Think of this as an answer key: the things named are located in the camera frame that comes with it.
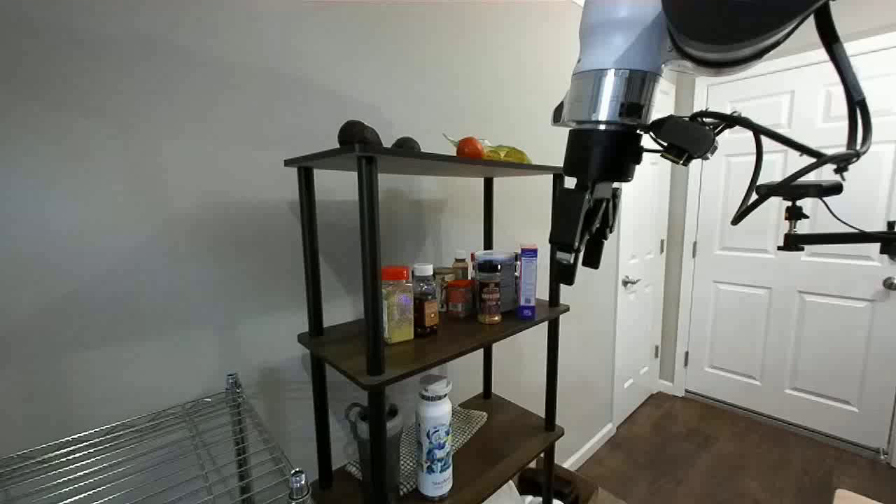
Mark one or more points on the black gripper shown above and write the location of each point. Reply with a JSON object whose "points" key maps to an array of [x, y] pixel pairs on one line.
{"points": [[603, 156]]}

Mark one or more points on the C&H sugar bag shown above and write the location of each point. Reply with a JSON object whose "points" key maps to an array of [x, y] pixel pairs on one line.
{"points": [[528, 284]]}

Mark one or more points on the narrow white door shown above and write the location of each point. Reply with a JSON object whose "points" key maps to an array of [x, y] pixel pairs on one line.
{"points": [[645, 326]]}

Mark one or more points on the green yellow fruit package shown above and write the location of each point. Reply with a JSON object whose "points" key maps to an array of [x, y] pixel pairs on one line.
{"points": [[507, 155]]}

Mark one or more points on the brown spice jar black lid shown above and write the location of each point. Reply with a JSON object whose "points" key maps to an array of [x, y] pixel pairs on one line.
{"points": [[489, 295]]}

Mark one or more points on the red spice jar black lid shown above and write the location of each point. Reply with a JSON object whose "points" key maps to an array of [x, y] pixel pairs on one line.
{"points": [[457, 298]]}

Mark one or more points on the orange tomato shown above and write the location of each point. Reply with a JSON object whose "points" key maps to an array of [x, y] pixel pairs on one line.
{"points": [[470, 147]]}

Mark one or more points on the dark spice jar white lid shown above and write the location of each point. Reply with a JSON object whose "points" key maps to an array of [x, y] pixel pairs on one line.
{"points": [[426, 302]]}

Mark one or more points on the small dark avocado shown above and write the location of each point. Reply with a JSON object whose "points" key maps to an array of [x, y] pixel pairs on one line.
{"points": [[408, 147]]}

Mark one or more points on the yellow spice jar red lid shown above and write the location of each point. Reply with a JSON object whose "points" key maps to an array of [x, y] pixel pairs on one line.
{"points": [[397, 309]]}

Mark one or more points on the dark wood shelf unit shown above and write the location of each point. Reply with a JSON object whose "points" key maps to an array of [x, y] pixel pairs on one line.
{"points": [[370, 280]]}

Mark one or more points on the white panelled door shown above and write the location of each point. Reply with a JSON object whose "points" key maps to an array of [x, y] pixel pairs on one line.
{"points": [[793, 316]]}

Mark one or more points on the black avocado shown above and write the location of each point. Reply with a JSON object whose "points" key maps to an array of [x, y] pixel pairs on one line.
{"points": [[360, 133]]}

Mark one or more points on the dark round floor object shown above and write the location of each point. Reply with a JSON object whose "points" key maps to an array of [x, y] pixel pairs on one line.
{"points": [[551, 485]]}

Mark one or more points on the white water bottle blue print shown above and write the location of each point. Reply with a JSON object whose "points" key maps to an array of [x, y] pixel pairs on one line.
{"points": [[436, 438]]}

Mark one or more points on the grey flask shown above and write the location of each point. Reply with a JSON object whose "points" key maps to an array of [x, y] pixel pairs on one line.
{"points": [[394, 442]]}

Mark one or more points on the small clear plastic bottle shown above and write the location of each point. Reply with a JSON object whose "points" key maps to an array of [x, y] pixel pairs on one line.
{"points": [[297, 485]]}

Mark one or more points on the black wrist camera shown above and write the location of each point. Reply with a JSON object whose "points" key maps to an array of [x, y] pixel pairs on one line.
{"points": [[687, 138]]}

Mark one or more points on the black external camera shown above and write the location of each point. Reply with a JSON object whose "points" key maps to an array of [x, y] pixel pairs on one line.
{"points": [[799, 189]]}

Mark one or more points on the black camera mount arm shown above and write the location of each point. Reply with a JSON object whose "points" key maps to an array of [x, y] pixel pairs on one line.
{"points": [[842, 239]]}

